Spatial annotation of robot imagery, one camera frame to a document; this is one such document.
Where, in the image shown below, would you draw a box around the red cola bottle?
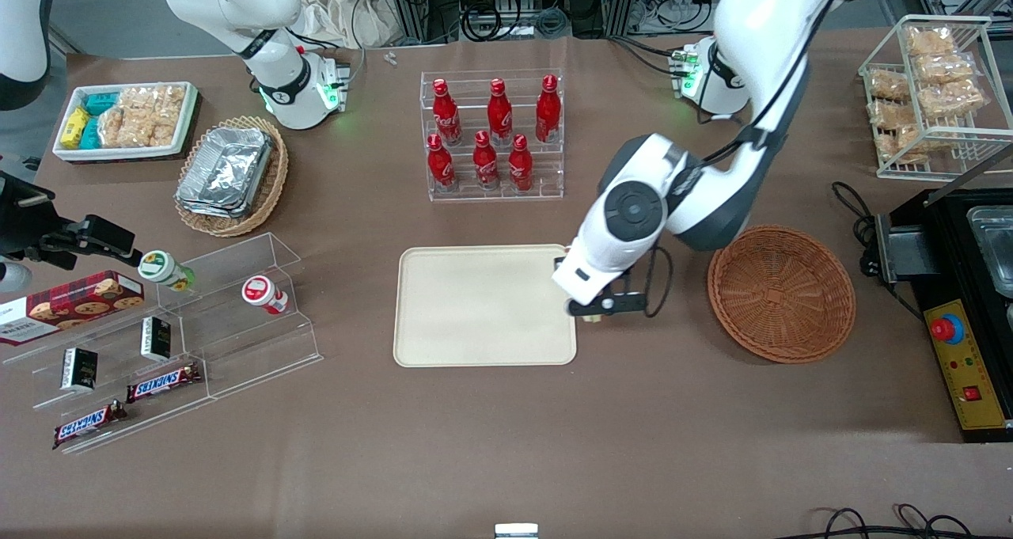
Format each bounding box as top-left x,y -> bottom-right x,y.
472,131 -> 502,191
507,134 -> 535,194
535,74 -> 563,145
431,78 -> 463,146
486,78 -> 514,146
427,134 -> 458,192

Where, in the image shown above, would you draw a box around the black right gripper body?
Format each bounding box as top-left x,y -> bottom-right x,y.
0,171 -> 80,269

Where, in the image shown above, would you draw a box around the bagged fried snack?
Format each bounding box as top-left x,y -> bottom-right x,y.
868,69 -> 912,101
905,25 -> 957,57
918,80 -> 987,120
913,51 -> 976,85
869,99 -> 920,130
876,125 -> 927,162

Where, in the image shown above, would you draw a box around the beige plastic tray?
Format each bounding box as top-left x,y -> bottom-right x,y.
393,244 -> 579,368

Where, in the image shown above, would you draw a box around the yellow snack packet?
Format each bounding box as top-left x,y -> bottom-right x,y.
60,107 -> 90,149

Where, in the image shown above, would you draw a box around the yellow control panel box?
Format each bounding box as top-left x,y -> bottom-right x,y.
924,298 -> 1013,434

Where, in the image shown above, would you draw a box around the black floor cables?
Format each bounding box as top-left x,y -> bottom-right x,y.
794,503 -> 1013,539

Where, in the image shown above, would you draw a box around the red cookie box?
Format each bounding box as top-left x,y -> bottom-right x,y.
0,270 -> 146,347

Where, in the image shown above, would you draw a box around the green lid small bottle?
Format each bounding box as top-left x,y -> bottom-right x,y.
138,250 -> 195,293

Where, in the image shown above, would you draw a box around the coiled black cables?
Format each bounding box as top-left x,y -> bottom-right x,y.
461,2 -> 572,43

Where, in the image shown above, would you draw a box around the clear acrylic stepped shelf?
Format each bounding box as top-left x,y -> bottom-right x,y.
0,232 -> 324,455

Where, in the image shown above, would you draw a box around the clear acrylic bottle rack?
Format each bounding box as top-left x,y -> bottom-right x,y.
419,69 -> 565,203

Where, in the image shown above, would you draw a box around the beige cloth bag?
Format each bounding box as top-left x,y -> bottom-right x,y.
294,0 -> 402,50

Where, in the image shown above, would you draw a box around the Snickers chocolate bar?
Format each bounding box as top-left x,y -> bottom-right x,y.
52,400 -> 128,450
126,362 -> 203,404

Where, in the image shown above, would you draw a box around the white wire rack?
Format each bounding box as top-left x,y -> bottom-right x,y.
858,14 -> 1013,181

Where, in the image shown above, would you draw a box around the stack of foil trays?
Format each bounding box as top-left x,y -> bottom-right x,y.
175,127 -> 275,220

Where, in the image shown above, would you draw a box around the metal pan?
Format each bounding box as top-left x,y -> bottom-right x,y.
966,206 -> 1013,299

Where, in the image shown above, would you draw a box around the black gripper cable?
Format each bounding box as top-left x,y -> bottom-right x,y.
641,241 -> 675,319

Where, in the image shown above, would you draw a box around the rice cracker packs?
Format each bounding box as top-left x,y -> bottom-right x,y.
97,85 -> 188,150

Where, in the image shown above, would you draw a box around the red lid small bottle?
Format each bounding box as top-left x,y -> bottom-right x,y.
241,275 -> 290,317

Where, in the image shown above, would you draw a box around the light wicker basket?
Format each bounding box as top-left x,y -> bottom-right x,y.
173,115 -> 290,238

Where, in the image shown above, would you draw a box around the aluminium frame post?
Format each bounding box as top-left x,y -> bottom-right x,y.
385,0 -> 433,46

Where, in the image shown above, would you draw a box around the black countertop appliance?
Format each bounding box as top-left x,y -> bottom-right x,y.
874,187 -> 1013,446

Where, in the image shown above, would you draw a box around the white snack bin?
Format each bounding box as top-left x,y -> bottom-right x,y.
52,81 -> 199,163

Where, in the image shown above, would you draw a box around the brown wicker basket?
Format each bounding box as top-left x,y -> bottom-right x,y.
707,224 -> 858,365

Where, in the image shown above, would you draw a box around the black appliance power cable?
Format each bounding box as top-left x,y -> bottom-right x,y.
830,180 -> 882,279

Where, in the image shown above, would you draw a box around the small black box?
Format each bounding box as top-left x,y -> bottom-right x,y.
140,316 -> 173,362
61,347 -> 100,392

